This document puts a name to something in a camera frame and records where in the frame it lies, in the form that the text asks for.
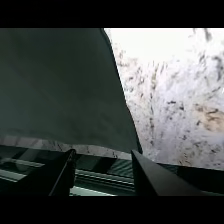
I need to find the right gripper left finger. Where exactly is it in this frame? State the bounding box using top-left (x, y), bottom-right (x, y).
top-left (49, 148), bottom-right (77, 197)

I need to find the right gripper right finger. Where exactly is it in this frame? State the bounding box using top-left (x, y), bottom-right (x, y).
top-left (130, 149), bottom-right (202, 197)

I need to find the dark grey T-shirt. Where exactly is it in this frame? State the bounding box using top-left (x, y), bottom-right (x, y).
top-left (0, 28), bottom-right (144, 155)

